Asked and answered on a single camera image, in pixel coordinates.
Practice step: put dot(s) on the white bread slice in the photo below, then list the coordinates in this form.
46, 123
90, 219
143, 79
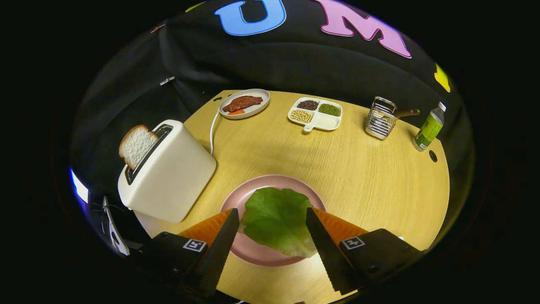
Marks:
136, 145

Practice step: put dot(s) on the pile of yellow soybeans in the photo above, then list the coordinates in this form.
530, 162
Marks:
301, 116

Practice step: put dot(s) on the green lettuce leaf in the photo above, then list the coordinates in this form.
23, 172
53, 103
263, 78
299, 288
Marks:
274, 219

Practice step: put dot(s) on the pink round plate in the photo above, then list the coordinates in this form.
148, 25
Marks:
253, 185

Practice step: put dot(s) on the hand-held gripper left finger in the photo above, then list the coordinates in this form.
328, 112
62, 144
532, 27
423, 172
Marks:
219, 253

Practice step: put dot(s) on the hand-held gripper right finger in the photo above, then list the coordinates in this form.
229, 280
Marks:
327, 253

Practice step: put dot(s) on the white divided tray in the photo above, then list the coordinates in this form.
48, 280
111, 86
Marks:
327, 122

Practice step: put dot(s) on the pile of black beans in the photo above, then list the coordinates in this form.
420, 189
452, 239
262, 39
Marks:
308, 104

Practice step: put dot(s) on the white oval plate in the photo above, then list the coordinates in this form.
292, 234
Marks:
257, 107

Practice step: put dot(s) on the pile of green beans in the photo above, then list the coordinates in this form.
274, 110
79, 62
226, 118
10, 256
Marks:
329, 109

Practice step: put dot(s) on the brown steak piece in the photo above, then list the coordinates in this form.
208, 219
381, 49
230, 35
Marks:
242, 102

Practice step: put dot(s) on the orange carrot slice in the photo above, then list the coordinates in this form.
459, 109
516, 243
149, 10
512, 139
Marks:
237, 112

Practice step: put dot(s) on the white toaster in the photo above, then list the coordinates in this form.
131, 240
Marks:
173, 177

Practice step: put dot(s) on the green label bottle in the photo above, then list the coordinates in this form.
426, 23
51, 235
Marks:
428, 128

